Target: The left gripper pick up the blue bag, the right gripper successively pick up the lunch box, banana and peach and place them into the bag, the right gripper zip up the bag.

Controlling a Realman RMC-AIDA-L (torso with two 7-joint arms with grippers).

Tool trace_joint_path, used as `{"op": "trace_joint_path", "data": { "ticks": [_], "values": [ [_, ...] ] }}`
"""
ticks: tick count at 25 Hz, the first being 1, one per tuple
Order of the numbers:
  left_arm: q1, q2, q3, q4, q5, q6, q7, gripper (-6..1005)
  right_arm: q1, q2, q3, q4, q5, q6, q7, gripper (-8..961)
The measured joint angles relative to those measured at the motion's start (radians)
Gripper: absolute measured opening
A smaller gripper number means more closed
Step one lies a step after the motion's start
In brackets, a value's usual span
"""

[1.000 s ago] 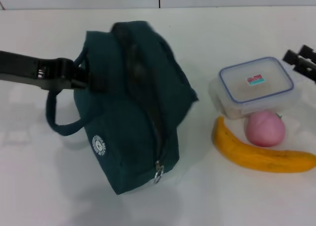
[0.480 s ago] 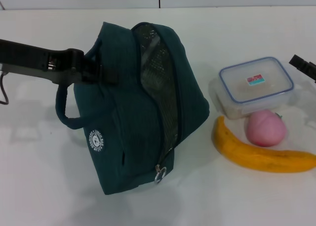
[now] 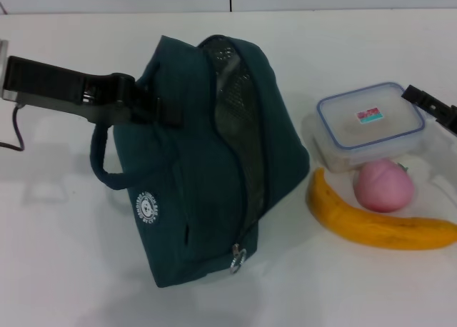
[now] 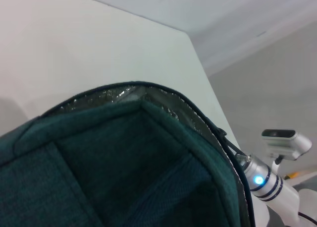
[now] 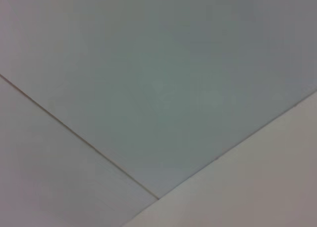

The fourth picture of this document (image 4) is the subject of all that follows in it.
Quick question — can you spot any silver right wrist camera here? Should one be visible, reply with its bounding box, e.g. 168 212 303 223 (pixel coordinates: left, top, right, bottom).
261 129 313 173

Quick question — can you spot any dark teal insulated lunch bag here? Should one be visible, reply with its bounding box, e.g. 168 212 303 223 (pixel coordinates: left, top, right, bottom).
0 81 257 227

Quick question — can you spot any right gripper cable with plug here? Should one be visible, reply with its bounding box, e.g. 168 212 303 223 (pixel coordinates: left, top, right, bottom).
297 210 317 224

